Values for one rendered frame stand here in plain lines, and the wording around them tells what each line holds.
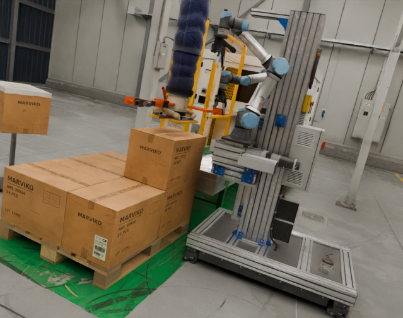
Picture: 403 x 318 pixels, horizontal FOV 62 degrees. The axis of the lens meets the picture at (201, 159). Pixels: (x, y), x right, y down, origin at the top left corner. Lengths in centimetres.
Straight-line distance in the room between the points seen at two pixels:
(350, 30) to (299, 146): 966
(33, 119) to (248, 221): 218
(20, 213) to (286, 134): 202
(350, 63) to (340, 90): 87
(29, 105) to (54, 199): 129
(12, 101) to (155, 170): 150
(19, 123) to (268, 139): 223
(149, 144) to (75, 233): 83
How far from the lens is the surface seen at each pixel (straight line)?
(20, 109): 350
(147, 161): 266
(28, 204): 266
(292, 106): 267
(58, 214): 246
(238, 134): 255
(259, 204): 280
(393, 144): 1204
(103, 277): 236
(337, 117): 1185
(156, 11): 436
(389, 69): 576
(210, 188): 318
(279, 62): 244
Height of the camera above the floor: 137
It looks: 12 degrees down
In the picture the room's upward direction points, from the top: 12 degrees clockwise
